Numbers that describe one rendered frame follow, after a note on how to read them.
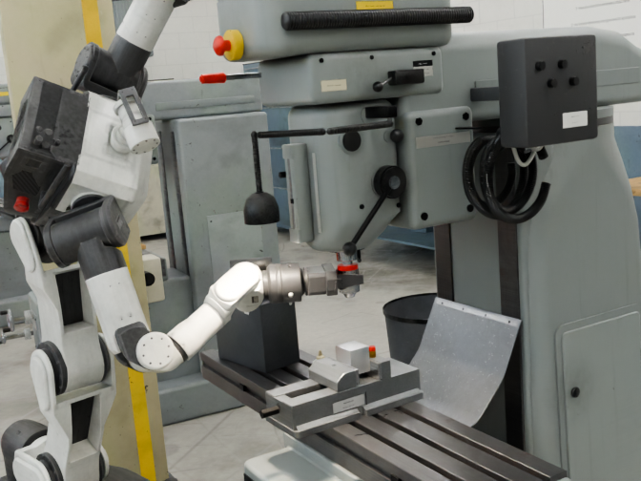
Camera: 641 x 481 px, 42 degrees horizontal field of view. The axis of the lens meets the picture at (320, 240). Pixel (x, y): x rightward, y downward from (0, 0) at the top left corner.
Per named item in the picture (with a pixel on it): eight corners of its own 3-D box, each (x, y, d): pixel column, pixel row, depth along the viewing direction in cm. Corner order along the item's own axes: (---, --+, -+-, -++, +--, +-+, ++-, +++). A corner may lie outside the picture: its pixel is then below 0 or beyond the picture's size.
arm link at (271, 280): (283, 290, 182) (231, 295, 181) (283, 313, 191) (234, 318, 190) (279, 246, 188) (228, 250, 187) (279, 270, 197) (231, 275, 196)
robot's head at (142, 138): (121, 161, 181) (138, 139, 174) (104, 121, 183) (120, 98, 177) (148, 157, 185) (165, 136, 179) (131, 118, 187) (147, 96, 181)
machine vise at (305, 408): (296, 439, 179) (292, 390, 177) (263, 419, 191) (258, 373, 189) (425, 397, 196) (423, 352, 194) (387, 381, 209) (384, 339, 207)
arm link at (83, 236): (67, 286, 172) (45, 223, 172) (82, 284, 181) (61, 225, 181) (120, 267, 171) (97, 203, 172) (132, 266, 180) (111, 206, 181)
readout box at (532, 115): (531, 148, 162) (527, 36, 158) (499, 147, 170) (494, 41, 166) (604, 138, 172) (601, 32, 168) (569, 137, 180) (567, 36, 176)
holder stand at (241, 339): (265, 373, 222) (258, 300, 219) (217, 358, 238) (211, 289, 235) (300, 361, 230) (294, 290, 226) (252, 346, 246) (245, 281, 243)
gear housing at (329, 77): (314, 105, 166) (310, 52, 164) (258, 107, 187) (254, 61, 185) (446, 93, 182) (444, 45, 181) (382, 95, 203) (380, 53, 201)
